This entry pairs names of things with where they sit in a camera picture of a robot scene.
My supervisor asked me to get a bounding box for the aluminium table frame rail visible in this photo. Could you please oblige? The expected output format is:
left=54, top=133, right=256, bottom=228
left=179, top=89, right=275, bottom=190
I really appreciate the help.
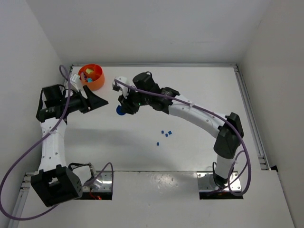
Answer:
left=234, top=65, right=271, bottom=171

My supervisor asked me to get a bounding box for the blue rounded lego piece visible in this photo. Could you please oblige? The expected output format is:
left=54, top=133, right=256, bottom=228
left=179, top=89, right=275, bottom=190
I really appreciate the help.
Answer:
left=116, top=105, right=126, bottom=116

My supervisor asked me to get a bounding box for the orange divided round container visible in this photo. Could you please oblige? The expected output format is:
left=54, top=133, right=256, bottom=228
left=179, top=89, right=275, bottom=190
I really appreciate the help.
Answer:
left=78, top=64, right=105, bottom=91

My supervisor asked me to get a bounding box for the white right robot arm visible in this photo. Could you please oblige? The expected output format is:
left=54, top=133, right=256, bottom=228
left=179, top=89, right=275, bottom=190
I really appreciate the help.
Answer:
left=113, top=72, right=244, bottom=189

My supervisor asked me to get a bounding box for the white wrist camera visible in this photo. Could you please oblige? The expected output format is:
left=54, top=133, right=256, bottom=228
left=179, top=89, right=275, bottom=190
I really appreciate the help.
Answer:
left=112, top=76, right=130, bottom=98
left=69, top=74, right=83, bottom=92

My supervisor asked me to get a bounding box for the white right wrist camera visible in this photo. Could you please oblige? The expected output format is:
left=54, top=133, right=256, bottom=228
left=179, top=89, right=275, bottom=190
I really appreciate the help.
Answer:
left=112, top=76, right=130, bottom=98

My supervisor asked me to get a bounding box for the metal base plate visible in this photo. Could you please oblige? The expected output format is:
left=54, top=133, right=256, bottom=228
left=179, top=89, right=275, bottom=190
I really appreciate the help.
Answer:
left=83, top=171, right=113, bottom=192
left=196, top=171, right=242, bottom=193

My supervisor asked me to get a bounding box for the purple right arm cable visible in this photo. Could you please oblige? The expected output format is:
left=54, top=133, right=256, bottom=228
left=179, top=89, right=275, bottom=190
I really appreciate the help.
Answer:
left=113, top=79, right=252, bottom=197

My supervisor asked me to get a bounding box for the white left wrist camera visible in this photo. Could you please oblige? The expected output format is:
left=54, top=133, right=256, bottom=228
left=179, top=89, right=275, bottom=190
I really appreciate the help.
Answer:
left=69, top=74, right=83, bottom=92

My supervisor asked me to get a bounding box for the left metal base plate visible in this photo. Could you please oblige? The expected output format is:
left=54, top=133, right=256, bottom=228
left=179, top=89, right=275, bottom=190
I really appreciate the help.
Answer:
left=83, top=171, right=113, bottom=192

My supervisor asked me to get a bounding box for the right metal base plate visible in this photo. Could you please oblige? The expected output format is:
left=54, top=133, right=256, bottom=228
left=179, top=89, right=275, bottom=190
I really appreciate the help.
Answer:
left=196, top=171, right=242, bottom=193

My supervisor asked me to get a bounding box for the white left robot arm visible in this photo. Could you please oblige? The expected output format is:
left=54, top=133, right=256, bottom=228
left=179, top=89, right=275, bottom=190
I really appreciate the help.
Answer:
left=30, top=85, right=108, bottom=207

